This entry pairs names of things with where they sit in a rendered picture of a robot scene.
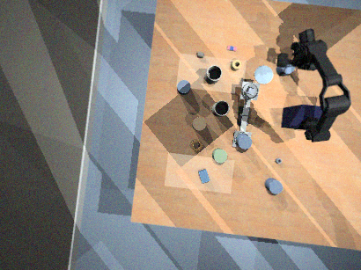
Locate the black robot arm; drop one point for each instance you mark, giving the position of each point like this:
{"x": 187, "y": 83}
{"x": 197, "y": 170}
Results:
{"x": 315, "y": 52}

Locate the white cylinder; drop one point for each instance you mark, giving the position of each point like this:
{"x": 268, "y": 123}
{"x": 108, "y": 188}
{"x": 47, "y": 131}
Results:
{"x": 213, "y": 74}
{"x": 221, "y": 108}

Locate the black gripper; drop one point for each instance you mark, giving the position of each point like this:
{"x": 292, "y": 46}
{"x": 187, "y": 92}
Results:
{"x": 282, "y": 61}

